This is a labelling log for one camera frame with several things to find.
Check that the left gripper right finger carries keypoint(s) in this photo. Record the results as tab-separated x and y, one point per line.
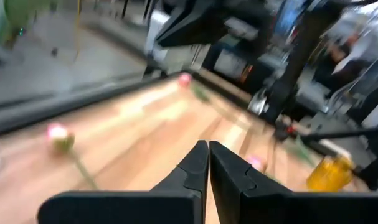
254	205

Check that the yellow glass vase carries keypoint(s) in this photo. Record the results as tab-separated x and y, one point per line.
330	175

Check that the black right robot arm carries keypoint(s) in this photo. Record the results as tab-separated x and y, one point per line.
297	56

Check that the thin black rod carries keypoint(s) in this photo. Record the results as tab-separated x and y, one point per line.
341	134

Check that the pink artificial tulip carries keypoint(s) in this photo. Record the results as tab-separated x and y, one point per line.
185	80
60	137
256	161

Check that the person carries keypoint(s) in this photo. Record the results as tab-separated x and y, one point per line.
344	53

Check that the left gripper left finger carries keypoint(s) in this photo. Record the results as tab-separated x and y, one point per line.
176	202

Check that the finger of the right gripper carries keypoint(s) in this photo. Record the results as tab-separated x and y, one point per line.
191	28

